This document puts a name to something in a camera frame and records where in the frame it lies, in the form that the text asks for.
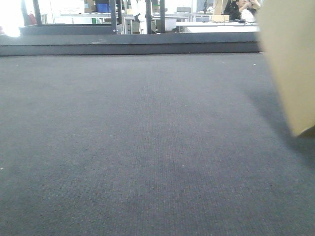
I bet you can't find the tan cardboard box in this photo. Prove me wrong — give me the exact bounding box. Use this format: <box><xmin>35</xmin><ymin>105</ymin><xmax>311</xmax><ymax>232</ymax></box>
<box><xmin>257</xmin><ymin>0</ymin><xmax>315</xmax><ymax>137</ymax></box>

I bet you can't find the white background table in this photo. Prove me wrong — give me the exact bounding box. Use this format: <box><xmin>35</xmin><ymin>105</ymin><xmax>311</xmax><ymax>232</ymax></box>
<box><xmin>176</xmin><ymin>22</ymin><xmax>260</xmax><ymax>33</ymax></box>

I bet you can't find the person in background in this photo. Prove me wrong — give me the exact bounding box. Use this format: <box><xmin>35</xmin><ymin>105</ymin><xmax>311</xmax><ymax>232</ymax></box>
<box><xmin>223</xmin><ymin>0</ymin><xmax>261</xmax><ymax>21</ymax></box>

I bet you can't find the black conveyor side rail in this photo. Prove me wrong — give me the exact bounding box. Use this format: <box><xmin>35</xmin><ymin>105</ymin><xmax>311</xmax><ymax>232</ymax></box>
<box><xmin>0</xmin><ymin>32</ymin><xmax>261</xmax><ymax>56</ymax></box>

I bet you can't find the black frame post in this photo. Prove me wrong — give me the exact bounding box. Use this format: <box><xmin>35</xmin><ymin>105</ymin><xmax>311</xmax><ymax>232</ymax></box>
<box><xmin>109</xmin><ymin>0</ymin><xmax>117</xmax><ymax>34</ymax></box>

